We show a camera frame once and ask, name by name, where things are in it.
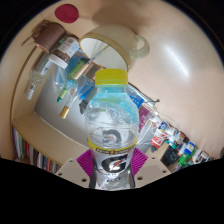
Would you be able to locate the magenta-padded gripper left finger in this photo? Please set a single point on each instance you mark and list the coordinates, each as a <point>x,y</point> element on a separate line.
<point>71,171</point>

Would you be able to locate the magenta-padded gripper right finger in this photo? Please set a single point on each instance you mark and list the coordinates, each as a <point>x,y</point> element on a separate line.
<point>151,171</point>

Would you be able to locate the clear drink bottle yellow cap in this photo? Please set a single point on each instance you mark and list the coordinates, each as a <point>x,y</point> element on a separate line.
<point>111,133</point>

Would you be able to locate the red and white canister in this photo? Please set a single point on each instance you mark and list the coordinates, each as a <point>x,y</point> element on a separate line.
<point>157,138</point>

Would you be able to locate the green jar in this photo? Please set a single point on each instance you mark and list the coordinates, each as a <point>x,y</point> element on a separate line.
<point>184,159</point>

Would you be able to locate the wooden shelf unit with books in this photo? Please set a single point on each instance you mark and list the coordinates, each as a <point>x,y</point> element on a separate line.
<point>46,140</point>

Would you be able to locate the white desk lamp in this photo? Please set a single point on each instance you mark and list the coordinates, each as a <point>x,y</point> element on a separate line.
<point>148,128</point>

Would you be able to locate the small blue white bottle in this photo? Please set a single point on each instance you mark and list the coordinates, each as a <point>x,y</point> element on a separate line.
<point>190,148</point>

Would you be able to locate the magenta pouch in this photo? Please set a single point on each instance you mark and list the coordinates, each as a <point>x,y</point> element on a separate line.
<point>144,116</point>

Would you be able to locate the blue and white box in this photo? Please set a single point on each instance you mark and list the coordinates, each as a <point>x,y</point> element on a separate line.
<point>136,98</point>

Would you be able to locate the clear bottle green cap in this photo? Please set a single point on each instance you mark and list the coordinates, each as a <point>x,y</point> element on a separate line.
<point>75,71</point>

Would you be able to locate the tall clear glass bottle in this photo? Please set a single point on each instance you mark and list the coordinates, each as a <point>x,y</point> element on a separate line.
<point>41,68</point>

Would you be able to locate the brown jar white lid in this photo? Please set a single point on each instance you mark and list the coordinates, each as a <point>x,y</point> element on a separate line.
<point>65,50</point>

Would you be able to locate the light stirring spoon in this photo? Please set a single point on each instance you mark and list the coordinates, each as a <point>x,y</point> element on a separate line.
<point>100,52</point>

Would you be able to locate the brown cup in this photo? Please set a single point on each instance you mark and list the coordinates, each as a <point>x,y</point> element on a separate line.
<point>50,35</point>

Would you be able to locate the cream ceramic mug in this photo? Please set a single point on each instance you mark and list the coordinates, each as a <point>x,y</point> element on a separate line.
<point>113,36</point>

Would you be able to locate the flat round red coaster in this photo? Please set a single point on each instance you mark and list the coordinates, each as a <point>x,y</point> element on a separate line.
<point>66,13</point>

